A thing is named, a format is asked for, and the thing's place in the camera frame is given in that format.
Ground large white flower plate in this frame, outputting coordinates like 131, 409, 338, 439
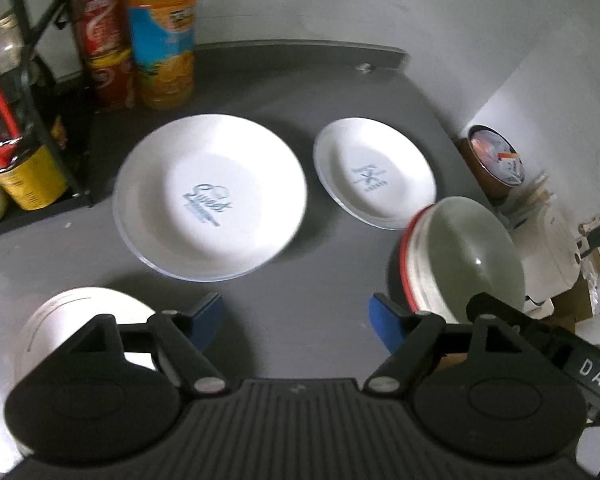
12, 287, 155, 387

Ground red and black bowl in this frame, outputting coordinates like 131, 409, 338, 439
387, 206, 431, 312

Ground white ceramic bowl front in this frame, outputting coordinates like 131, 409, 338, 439
407, 196, 526, 324

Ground white plate blue script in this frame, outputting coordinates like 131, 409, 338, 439
112, 114, 308, 283

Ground small white bakery plate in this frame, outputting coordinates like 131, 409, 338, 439
313, 117, 437, 231

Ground brown pot with trash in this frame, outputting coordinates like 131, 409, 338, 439
460, 125, 526, 203

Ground black metal shelf rack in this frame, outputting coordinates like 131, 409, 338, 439
0, 0, 93, 235

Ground red chip can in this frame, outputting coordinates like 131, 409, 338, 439
72, 0, 135, 110

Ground orange juice bottle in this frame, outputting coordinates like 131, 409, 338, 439
126, 0, 197, 110

